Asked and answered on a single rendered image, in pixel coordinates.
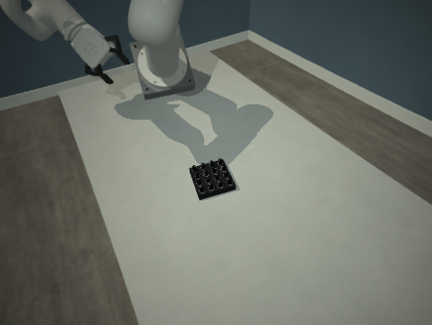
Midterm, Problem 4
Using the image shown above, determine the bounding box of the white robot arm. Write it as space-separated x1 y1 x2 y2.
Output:
0 0 187 87

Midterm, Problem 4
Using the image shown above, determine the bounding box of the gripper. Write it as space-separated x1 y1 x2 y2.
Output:
71 24 130 84

